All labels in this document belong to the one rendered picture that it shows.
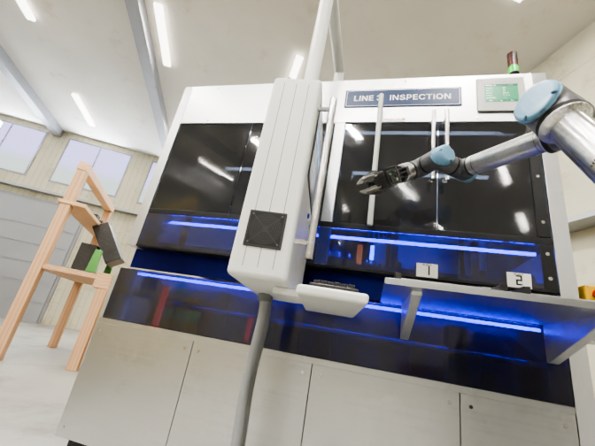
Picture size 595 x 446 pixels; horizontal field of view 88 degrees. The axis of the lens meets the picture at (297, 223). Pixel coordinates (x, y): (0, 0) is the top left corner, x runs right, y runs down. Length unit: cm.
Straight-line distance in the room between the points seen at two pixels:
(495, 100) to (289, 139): 117
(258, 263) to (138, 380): 98
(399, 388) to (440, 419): 16
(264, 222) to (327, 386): 74
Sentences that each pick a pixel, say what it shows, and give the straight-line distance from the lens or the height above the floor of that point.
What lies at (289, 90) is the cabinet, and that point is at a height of 148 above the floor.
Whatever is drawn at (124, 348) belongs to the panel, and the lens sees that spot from 178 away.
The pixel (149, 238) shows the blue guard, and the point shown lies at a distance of 186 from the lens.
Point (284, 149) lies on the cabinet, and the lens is 106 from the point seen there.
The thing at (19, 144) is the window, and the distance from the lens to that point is 1149.
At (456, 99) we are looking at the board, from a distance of 190.
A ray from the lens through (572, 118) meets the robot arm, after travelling 101.
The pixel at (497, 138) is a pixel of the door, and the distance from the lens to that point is 181.
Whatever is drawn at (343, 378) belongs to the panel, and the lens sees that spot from 138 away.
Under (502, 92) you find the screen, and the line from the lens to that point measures 196.
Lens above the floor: 66
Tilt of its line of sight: 20 degrees up
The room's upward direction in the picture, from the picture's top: 10 degrees clockwise
